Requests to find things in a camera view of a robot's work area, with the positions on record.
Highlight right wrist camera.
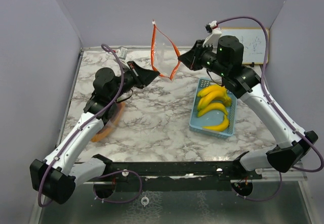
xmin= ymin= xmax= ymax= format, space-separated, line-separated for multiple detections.
xmin=202 ymin=20 xmax=222 ymax=47

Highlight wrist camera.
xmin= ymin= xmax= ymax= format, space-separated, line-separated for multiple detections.
xmin=202 ymin=20 xmax=222 ymax=47
xmin=114 ymin=47 xmax=128 ymax=68

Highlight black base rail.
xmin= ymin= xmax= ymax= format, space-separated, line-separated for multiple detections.
xmin=93 ymin=154 xmax=262 ymax=192

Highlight blue plastic basket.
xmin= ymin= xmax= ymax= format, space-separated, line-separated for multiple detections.
xmin=189 ymin=78 xmax=237 ymax=139

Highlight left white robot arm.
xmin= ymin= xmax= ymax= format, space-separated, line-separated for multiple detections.
xmin=29 ymin=61 xmax=159 ymax=207

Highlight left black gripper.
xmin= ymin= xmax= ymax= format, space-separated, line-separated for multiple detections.
xmin=109 ymin=61 xmax=159 ymax=102

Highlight clear orange zip bag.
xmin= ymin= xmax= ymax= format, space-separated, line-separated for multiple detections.
xmin=90 ymin=101 xmax=126 ymax=143
xmin=150 ymin=20 xmax=180 ymax=81

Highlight yellow banana bunch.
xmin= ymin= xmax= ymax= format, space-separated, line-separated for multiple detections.
xmin=197 ymin=85 xmax=232 ymax=117

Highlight white ring pull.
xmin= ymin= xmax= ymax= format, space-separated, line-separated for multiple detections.
xmin=141 ymin=196 xmax=149 ymax=207

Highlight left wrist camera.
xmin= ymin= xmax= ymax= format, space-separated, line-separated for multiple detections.
xmin=114 ymin=47 xmax=128 ymax=68

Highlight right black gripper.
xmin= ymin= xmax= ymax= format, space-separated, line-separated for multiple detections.
xmin=179 ymin=39 xmax=228 ymax=77

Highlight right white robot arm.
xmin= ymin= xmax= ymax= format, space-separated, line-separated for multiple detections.
xmin=178 ymin=35 xmax=318 ymax=179

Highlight aluminium extrusion rail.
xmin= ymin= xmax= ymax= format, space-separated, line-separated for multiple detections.
xmin=255 ymin=168 xmax=308 ymax=182

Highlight single yellow banana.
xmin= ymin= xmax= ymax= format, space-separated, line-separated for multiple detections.
xmin=203 ymin=115 xmax=230 ymax=132

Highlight small whiteboard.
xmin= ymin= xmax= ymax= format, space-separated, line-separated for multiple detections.
xmin=221 ymin=27 xmax=266 ymax=65

